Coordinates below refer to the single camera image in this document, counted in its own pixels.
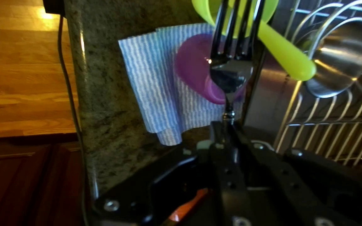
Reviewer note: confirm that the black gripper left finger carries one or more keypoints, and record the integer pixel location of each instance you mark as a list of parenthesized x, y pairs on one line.
[(176, 184)]

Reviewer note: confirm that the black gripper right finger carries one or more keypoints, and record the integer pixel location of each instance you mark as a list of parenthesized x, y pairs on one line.
[(298, 189)]

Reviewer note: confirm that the silver metal fork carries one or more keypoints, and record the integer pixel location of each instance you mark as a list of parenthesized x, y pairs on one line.
[(229, 76)]

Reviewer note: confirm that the metal dish drying rack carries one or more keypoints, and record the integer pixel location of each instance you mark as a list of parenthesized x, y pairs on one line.
[(340, 126)]

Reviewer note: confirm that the blue white striped cloth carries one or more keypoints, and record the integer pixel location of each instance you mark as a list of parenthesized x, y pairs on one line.
[(156, 83)]

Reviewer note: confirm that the purple plastic cup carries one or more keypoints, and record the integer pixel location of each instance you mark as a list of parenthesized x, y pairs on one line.
[(194, 63)]

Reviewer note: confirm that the stainless steel bowl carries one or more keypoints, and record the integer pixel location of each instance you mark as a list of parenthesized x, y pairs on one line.
[(340, 58)]

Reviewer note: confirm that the dark wooden lower cabinet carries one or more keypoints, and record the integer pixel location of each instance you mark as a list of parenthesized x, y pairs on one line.
[(26, 184)]

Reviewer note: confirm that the small black device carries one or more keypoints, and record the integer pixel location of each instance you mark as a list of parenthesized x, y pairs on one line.
[(54, 7)]

